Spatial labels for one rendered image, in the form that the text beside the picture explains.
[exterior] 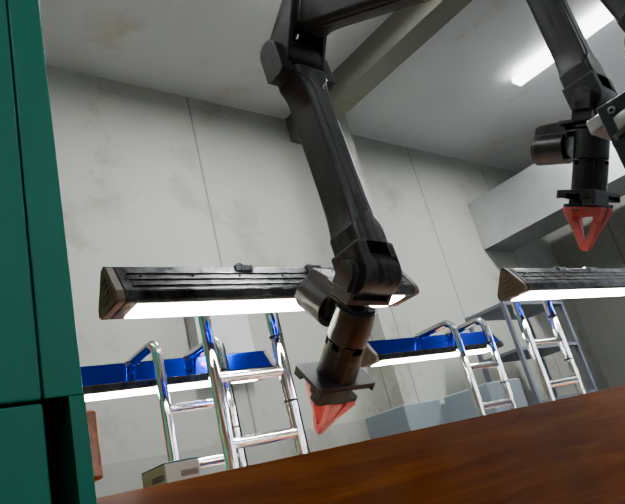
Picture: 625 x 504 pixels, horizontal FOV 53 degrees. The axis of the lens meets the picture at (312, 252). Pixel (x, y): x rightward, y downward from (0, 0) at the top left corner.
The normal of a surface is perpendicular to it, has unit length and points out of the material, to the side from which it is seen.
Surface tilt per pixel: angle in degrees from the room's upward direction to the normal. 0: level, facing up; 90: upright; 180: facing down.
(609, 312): 90
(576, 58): 77
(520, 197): 90
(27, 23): 90
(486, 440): 90
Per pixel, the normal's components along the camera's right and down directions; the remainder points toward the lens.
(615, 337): -0.76, -0.04
